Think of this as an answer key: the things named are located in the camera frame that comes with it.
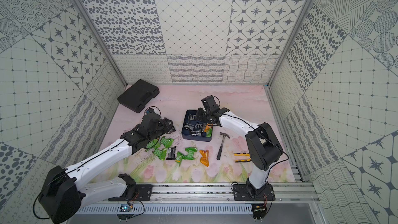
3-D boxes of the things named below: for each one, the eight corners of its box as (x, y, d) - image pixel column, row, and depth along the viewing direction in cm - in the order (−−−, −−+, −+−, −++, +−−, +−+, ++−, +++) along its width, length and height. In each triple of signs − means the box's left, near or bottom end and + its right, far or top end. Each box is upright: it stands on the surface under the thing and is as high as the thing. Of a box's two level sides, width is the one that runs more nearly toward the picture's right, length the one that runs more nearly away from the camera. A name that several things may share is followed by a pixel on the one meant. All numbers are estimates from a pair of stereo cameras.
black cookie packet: (166, 159, 86) (166, 158, 85) (168, 147, 91) (168, 146, 89) (174, 159, 86) (174, 158, 85) (176, 147, 91) (175, 146, 89)
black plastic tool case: (118, 103, 110) (115, 98, 106) (141, 83, 124) (139, 78, 120) (137, 114, 104) (135, 109, 100) (160, 91, 118) (158, 87, 114)
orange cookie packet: (199, 166, 84) (199, 165, 82) (199, 151, 90) (199, 150, 88) (209, 166, 84) (209, 165, 82) (208, 151, 90) (208, 150, 88)
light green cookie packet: (171, 161, 86) (171, 160, 84) (178, 152, 89) (177, 151, 88) (179, 166, 84) (178, 165, 82) (185, 156, 88) (185, 155, 86)
